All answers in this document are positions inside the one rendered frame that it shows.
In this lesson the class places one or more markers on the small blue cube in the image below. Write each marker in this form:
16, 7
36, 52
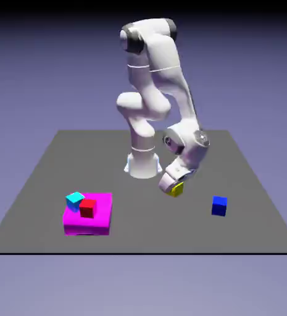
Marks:
219, 206

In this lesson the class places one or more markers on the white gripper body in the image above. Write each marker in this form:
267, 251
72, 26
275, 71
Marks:
167, 182

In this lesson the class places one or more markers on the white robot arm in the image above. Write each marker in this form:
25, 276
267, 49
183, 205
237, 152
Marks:
158, 74

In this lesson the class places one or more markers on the small red cube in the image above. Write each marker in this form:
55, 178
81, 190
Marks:
88, 208

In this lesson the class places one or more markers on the small yellow cube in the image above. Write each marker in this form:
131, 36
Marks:
176, 190

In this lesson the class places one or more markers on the large magenta box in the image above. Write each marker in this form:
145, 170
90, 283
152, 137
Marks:
98, 217

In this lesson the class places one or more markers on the small cyan cube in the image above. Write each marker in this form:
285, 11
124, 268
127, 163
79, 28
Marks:
73, 199

